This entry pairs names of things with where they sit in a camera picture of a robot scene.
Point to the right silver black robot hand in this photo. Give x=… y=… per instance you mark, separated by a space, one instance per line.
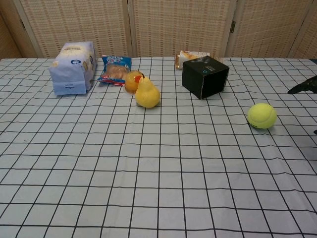
x=308 y=85

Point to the yellow tennis ball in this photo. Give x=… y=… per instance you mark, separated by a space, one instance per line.
x=262 y=116

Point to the black cardboard box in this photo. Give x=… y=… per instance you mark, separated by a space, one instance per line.
x=200 y=74

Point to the woven folding screen panel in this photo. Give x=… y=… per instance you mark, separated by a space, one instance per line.
x=8 y=34
x=180 y=24
x=74 y=24
x=272 y=27

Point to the metal screen hinge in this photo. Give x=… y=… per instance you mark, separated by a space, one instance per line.
x=232 y=26

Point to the clear wrapped cake packet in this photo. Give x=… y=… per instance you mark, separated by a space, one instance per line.
x=184 y=57

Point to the yellow toy pear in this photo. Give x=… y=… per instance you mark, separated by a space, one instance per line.
x=147 y=95

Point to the white black checked tablecloth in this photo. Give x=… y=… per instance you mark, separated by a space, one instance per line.
x=148 y=161

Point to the orange jelly cup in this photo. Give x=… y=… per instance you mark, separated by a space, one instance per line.
x=130 y=83

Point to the blue bread snack packet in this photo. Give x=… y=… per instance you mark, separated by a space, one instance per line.
x=115 y=70

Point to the pale blue paper bag pack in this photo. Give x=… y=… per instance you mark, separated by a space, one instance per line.
x=71 y=72

